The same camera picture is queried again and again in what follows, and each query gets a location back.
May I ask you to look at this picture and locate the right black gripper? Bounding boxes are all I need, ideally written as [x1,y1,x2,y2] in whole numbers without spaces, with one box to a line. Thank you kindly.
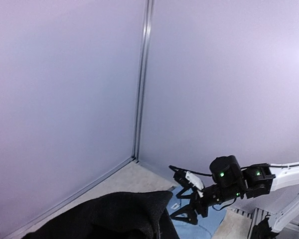
[170,155,246,224]

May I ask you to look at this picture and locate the black long sleeve shirt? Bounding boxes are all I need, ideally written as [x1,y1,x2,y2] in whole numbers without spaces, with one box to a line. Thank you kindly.
[24,191,179,239]

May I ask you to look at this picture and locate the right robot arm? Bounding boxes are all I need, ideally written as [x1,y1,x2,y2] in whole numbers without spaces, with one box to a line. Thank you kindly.
[169,155,299,239]

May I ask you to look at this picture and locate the light blue folded shirt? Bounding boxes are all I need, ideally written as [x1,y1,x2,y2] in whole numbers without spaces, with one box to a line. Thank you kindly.
[167,186,227,239]

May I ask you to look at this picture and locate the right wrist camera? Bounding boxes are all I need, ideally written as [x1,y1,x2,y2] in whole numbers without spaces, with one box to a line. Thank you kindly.
[173,169,205,198]

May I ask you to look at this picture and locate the aluminium front rail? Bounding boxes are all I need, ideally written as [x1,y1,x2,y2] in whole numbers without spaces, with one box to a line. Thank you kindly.
[226,206,299,239]

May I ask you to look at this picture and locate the right aluminium corner post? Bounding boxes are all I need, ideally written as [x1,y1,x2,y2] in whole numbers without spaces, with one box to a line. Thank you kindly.
[131,0,155,163]

